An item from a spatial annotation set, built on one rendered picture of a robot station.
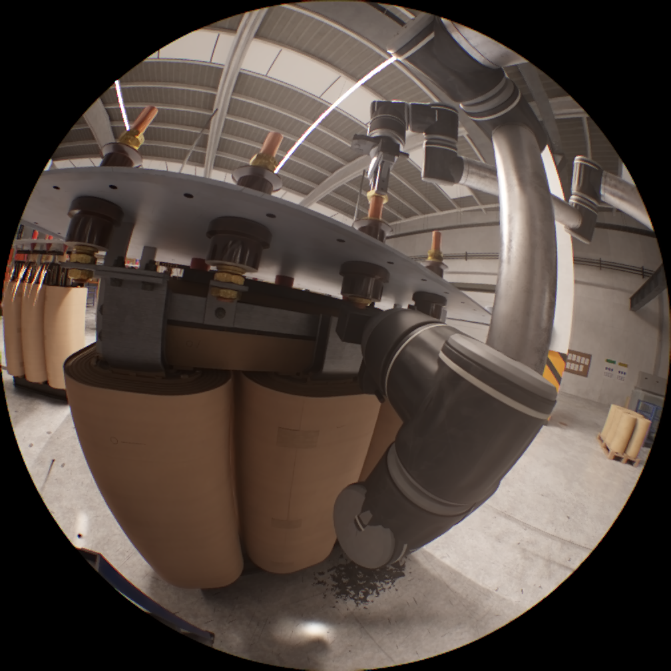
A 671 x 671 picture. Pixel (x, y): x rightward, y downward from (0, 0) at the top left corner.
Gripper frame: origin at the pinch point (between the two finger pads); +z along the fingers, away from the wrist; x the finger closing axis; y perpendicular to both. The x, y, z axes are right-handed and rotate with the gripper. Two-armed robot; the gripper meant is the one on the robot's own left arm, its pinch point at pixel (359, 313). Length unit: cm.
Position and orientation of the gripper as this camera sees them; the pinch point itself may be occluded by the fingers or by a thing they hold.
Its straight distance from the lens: 46.2
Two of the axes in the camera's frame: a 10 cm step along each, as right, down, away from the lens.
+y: 2.3, -9.3, -2.8
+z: -2.0, -3.3, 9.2
